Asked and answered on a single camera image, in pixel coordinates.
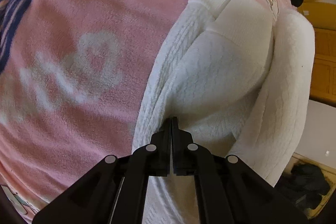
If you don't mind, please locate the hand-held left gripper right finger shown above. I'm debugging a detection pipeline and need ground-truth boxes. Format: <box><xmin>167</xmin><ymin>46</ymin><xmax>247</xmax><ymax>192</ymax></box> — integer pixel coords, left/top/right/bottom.
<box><xmin>172</xmin><ymin>117</ymin><xmax>306</xmax><ymax>224</ymax></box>

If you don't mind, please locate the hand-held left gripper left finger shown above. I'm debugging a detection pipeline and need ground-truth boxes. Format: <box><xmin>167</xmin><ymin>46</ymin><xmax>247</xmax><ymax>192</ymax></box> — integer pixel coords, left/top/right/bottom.
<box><xmin>31</xmin><ymin>119</ymin><xmax>172</xmax><ymax>224</ymax></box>

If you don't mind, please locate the white fleece garment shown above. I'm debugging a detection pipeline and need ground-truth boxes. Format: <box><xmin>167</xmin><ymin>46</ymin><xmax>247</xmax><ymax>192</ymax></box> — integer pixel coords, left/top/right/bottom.
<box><xmin>131</xmin><ymin>0</ymin><xmax>315</xmax><ymax>224</ymax></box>

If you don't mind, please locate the dark clothes pile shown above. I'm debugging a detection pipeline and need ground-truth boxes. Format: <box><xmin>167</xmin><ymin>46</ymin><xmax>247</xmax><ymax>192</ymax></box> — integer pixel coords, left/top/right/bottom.
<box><xmin>278</xmin><ymin>164</ymin><xmax>331</xmax><ymax>216</ymax></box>

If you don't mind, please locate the cardboard box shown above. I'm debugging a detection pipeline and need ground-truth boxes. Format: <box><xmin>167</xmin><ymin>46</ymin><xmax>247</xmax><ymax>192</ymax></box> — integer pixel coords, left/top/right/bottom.
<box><xmin>289</xmin><ymin>152</ymin><xmax>336</xmax><ymax>219</ymax></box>

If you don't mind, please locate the pink printed blanket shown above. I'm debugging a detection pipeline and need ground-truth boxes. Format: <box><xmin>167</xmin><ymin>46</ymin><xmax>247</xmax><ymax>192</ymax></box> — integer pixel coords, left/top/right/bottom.
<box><xmin>0</xmin><ymin>0</ymin><xmax>300</xmax><ymax>216</ymax></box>

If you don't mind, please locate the orange wooden cabinet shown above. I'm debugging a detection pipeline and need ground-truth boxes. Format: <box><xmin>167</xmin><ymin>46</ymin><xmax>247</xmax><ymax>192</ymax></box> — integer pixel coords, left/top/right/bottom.
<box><xmin>297</xmin><ymin>0</ymin><xmax>336</xmax><ymax>102</ymax></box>

